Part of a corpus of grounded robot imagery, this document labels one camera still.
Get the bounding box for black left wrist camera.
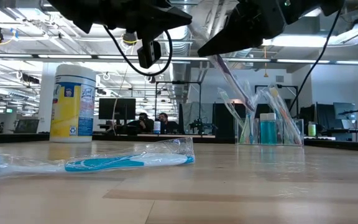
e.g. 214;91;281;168
137;39;162;70

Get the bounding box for black computer monitor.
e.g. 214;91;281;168
98;98;136;121

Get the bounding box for teal toothbrush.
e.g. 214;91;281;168
216;87;246;138

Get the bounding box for green toothbrush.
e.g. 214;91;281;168
246;81;260;144

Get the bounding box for long ceiling light strip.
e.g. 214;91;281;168
0;52;358;66

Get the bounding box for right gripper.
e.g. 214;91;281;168
197;0;287;57

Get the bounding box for black frame rig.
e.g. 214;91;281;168
155;80;202;135
255;84;298;119

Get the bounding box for person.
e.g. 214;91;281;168
158;112;180;134
128;112;155;134

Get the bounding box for black partition panels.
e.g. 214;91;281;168
213;102;291;139

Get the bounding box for wooden desk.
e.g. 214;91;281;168
137;133;216;139

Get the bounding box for teal mouthwash bottle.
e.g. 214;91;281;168
259;113;269;146
268;113;278;146

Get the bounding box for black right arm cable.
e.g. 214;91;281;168
287;4;344;112

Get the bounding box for silver ceiling duct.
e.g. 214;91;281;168
166;24;195;82

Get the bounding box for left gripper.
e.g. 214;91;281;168
104;0;193;40

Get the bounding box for white pillar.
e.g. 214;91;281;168
37;62;62;133

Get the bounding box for black aluminium table frame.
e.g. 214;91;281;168
0;132;358;153

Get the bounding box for yellow disinfecting wipes canister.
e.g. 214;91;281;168
50;64;96;143

